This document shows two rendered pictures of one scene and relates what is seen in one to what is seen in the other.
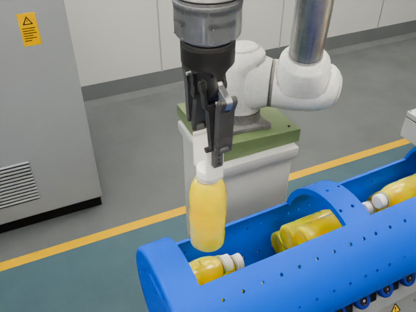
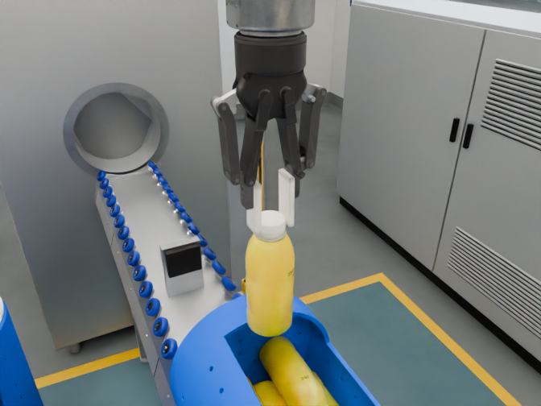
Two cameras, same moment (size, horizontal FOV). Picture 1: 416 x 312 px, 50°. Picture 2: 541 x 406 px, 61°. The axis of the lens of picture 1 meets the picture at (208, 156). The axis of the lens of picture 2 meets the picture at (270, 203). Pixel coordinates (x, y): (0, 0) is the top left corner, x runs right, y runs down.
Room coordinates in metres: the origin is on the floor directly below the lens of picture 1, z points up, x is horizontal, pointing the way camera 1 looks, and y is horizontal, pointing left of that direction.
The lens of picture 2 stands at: (0.57, -0.49, 1.74)
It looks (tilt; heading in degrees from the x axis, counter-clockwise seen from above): 29 degrees down; 90
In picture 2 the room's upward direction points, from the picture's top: straight up
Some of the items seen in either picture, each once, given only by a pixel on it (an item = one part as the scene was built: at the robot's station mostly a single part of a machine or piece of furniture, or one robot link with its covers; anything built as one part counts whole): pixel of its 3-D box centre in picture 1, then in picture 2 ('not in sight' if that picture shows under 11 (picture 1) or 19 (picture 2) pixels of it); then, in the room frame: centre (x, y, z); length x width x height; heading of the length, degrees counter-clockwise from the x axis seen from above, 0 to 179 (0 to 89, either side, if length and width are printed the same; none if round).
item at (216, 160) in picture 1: (220, 155); (239, 189); (0.54, -0.02, 1.49); 0.03 x 0.01 x 0.05; 26
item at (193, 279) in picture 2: not in sight; (183, 268); (0.34, 0.46, 1.00); 0.10 x 0.04 x 0.15; 26
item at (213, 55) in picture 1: (207, 67); (270, 75); (0.57, 0.00, 1.62); 0.08 x 0.07 x 0.09; 26
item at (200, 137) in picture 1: (202, 147); (286, 198); (0.59, 0.01, 1.47); 0.03 x 0.01 x 0.07; 116
